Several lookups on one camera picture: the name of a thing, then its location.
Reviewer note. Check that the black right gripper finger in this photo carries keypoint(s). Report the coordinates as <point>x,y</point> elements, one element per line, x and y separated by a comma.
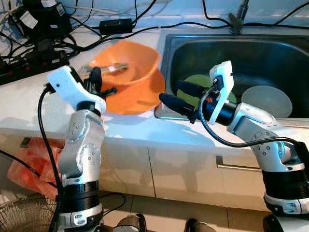
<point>176,104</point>
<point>190,88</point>

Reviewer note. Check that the green plate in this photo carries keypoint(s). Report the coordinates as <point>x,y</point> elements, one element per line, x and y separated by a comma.
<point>198,79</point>

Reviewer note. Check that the wooden chopstick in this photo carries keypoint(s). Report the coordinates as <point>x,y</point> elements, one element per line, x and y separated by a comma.
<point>108,70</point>
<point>113,66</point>

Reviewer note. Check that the orange plastic bowl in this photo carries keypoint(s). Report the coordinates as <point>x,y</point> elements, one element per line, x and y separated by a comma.
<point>135,63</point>

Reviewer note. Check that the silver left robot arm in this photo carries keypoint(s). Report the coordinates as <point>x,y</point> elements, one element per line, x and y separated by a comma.
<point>82,145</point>

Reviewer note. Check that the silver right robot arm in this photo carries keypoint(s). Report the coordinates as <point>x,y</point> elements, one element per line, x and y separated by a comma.
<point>251,125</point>

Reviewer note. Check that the white kitchen cabinet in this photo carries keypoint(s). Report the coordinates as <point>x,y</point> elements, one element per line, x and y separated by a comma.
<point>183,179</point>

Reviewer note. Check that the orange plastic plate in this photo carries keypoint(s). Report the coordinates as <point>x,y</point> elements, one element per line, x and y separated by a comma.
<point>140,101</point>

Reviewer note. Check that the small black power brick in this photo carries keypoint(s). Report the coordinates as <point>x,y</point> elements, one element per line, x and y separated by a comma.
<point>116,25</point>

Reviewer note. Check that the grey translucent bowl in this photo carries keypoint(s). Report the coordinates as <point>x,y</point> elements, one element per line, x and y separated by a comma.
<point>265,101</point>

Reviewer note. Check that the black power strip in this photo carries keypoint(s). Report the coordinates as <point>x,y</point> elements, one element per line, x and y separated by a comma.
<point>29,65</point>

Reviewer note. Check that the large black power adapter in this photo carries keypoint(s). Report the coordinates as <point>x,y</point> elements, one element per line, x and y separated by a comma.
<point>43,21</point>

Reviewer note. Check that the stainless steel sink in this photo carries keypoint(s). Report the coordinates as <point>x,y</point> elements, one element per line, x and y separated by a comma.
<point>270,58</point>

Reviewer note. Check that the dark metal faucet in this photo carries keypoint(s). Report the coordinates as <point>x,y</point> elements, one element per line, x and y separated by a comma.
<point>236,21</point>

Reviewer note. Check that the orange plastic bag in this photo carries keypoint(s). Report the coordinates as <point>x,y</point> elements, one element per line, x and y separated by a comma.
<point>29,164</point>

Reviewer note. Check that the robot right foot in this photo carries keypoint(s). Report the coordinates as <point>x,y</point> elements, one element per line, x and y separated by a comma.
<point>200,226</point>

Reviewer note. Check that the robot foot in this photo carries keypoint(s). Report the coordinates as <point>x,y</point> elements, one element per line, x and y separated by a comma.
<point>200,226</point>
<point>130,223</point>

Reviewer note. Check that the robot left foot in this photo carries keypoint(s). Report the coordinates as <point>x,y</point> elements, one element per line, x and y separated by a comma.
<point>130,223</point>

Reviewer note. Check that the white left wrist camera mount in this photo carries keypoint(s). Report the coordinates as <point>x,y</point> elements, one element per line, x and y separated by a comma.
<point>67,87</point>

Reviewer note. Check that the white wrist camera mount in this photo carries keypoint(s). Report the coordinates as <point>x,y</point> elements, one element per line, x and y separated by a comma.
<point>67,87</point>
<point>223,79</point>

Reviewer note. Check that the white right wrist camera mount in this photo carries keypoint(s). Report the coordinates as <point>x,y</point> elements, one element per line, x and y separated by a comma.
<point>223,79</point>

